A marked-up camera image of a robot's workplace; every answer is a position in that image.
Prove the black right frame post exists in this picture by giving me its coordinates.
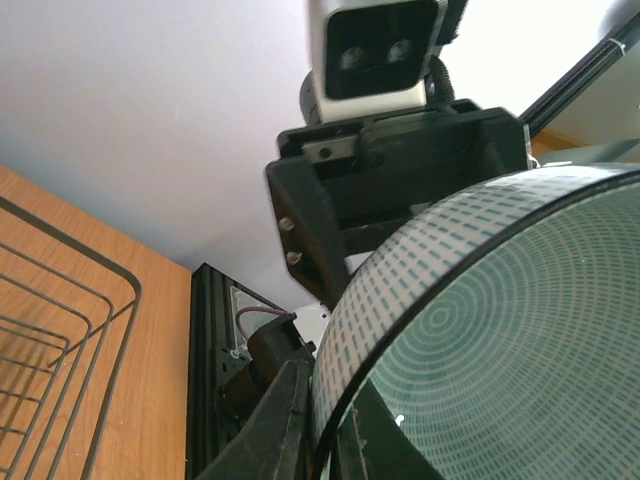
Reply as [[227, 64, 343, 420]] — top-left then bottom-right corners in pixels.
[[520, 14, 639, 137]]

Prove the green patterned small bowl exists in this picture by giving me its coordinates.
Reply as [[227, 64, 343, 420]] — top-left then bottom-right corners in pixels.
[[311, 164, 639, 479]]

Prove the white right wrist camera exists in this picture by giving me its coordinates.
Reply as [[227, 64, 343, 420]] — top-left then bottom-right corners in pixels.
[[299, 1, 466, 125]]

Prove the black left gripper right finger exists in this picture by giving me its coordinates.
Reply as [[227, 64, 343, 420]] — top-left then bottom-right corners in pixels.
[[337, 382, 442, 480]]

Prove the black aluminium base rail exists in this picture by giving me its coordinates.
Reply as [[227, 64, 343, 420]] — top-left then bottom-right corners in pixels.
[[185, 262, 321, 480]]

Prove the dark wire dish rack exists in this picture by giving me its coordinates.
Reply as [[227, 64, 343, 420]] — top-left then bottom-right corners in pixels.
[[1, 199, 142, 479]]

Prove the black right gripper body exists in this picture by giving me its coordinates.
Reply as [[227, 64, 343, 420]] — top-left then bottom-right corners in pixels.
[[265, 100, 528, 309]]

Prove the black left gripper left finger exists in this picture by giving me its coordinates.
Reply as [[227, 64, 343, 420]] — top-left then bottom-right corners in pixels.
[[198, 360, 312, 479]]

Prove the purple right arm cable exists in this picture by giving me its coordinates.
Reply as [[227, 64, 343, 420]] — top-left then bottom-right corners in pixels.
[[234, 305, 294, 346]]

